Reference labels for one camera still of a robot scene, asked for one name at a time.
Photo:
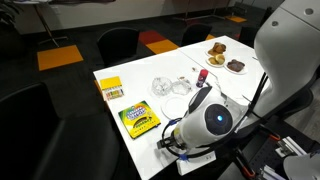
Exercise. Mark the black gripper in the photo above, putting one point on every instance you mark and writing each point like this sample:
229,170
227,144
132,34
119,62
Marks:
172,142

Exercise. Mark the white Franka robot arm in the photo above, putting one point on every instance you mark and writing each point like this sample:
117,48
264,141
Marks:
290,50

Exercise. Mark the white bread plate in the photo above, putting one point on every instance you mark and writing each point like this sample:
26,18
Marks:
215,65
238,72
206,53

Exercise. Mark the green yellow Crayola marker box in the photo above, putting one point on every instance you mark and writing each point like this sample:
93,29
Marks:
140,120

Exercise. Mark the tall cut glass bowl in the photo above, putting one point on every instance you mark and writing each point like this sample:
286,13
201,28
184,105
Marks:
161,87

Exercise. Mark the low clear glass bowl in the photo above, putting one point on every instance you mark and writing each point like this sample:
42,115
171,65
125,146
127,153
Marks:
181,89

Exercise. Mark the small clear wrapper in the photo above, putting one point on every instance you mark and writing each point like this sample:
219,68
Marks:
182,78
194,69

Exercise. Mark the black marker pen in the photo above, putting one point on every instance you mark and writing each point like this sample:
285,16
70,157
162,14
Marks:
207,83

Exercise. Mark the yellow marker pack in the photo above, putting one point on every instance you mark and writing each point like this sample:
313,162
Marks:
111,86

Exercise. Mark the large black office chair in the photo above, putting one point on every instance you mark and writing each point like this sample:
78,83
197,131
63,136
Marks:
66,146

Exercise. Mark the yellow shell bread roll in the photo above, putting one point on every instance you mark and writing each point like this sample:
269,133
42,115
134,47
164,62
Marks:
217,60

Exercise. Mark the black perforated mounting board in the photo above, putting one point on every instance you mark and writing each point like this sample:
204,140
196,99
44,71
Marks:
263,156

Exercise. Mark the golden flat bread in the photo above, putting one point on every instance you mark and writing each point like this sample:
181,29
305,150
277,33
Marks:
212,52

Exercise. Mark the chocolate crossed bread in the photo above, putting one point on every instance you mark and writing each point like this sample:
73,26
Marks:
236,65

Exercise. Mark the brown crossed bread bun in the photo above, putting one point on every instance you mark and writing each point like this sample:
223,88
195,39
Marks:
220,47

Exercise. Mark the grey rounded housing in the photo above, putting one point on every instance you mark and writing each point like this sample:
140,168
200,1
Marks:
301,166

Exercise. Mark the small white side table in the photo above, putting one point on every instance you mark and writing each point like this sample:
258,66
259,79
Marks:
46,26

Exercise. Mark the green potted plant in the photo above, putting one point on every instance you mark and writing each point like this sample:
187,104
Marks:
8,13

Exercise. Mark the silver aluminium bracket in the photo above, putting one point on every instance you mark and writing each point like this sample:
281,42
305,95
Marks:
290,146

